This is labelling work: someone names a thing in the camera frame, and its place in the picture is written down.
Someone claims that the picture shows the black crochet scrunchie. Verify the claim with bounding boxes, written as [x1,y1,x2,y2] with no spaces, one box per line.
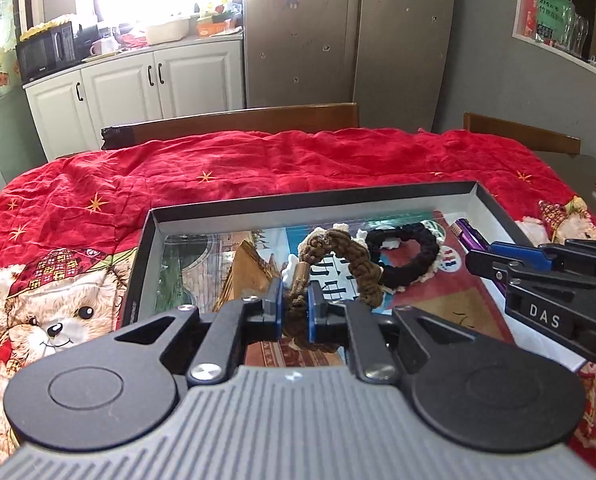
[364,222,440,294]

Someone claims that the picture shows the purple lighter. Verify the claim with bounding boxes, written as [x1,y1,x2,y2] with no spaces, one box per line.
[450,218,511,296]

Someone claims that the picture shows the tan paper pyramid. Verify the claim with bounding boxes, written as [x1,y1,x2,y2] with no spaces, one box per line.
[213,240,281,312]

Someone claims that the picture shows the brown braided scrunchie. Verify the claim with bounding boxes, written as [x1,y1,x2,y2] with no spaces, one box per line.
[281,223,383,352]

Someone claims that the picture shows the black shallow box tray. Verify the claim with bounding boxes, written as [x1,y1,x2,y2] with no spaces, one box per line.
[120,181,584,370]

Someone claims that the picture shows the wooden chair back right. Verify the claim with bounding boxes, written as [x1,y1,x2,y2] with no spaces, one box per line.
[462,112,582,156]

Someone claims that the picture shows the wooden chair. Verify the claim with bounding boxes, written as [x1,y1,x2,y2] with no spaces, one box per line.
[102,103,360,151]
[462,112,582,156]

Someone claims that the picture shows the red quilted blanket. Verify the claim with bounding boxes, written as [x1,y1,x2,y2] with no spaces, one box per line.
[0,129,596,479]

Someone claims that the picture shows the wooden chair back centre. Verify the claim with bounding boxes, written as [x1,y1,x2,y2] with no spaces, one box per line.
[102,103,360,151]

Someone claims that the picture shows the green and red poster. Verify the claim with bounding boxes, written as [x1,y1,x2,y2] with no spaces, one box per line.
[519,0,574,46]

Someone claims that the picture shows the steel double-door refrigerator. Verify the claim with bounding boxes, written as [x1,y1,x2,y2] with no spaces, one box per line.
[243,0,454,131]

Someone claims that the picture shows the white kitchen cabinet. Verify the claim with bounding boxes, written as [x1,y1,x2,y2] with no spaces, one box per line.
[24,32,245,160]

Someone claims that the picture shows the white plastic basin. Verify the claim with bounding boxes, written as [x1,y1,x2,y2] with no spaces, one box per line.
[145,18,191,46]

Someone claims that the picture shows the white mug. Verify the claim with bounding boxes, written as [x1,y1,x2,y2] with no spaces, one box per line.
[90,37,117,56]

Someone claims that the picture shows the black microwave oven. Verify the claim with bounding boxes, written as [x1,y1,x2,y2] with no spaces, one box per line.
[16,21,79,84]

